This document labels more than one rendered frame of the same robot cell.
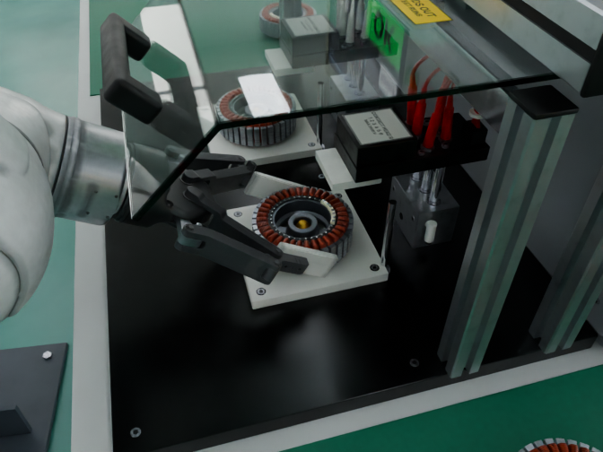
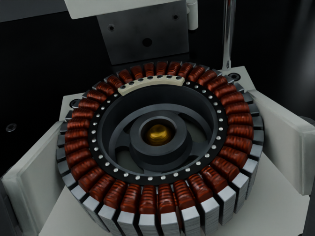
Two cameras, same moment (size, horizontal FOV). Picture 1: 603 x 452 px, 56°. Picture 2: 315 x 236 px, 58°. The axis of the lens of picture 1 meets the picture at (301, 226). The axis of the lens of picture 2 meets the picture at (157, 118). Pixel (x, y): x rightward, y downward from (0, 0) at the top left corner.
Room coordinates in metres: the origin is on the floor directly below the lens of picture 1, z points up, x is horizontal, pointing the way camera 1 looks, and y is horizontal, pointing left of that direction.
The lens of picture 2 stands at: (0.43, 0.10, 0.93)
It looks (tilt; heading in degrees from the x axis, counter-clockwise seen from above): 48 degrees down; 288
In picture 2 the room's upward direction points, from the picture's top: 11 degrees counter-clockwise
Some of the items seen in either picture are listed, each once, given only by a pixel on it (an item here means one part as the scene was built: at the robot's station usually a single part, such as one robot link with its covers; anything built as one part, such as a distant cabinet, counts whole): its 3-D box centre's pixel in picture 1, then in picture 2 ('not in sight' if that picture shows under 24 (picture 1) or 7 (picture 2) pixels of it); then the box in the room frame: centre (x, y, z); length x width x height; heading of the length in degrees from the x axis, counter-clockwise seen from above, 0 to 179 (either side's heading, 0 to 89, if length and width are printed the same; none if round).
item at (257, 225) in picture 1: (302, 227); (159, 139); (0.46, 0.00, 0.80); 0.11 x 0.11 x 0.04
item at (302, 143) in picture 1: (257, 130); not in sight; (0.70, 0.06, 0.78); 0.15 x 0.15 x 0.01; 16
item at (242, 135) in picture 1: (257, 116); not in sight; (0.70, 0.06, 0.80); 0.11 x 0.11 x 0.04
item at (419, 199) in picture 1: (421, 206); (143, 19); (0.50, -0.14, 0.80); 0.07 x 0.05 x 0.06; 16
